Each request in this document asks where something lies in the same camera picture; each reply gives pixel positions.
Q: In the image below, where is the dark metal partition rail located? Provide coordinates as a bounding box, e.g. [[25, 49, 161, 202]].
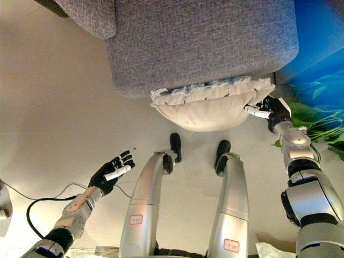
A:
[[34, 0, 71, 18]]

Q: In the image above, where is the white crumpled paper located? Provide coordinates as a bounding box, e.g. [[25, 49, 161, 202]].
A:
[[254, 232, 298, 255]]

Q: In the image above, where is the green leafy potted plant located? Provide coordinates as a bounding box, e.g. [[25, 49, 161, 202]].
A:
[[271, 101, 344, 162]]

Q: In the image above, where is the thick black cable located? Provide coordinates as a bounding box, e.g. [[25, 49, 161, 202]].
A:
[[25, 195, 77, 240]]

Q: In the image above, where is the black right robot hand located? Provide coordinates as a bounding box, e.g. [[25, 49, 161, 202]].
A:
[[243, 95, 292, 132]]

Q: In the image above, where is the black left robot foot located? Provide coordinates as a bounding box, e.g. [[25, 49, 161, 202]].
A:
[[169, 132, 183, 163]]

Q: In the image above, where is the white fringed pillow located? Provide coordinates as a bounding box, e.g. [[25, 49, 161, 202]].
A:
[[149, 76, 277, 132]]

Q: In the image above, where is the thin grey cable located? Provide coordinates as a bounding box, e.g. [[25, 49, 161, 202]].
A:
[[0, 179, 133, 202]]

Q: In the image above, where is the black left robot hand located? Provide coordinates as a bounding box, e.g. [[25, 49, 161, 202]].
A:
[[88, 150, 136, 196]]

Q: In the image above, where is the grey fabric sofa chair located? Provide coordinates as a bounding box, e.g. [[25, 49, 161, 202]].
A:
[[52, 0, 300, 99]]

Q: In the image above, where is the black robot foot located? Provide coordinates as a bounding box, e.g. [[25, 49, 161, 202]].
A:
[[169, 132, 183, 163], [214, 139, 231, 170]]

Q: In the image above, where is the white rounded object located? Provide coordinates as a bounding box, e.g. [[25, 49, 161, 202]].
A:
[[0, 182, 13, 238]]

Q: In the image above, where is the silver right robot leg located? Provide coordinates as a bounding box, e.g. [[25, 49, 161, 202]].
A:
[[207, 152, 249, 258]]

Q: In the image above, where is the black right robot foot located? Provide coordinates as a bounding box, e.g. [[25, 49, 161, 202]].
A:
[[214, 139, 231, 170]]

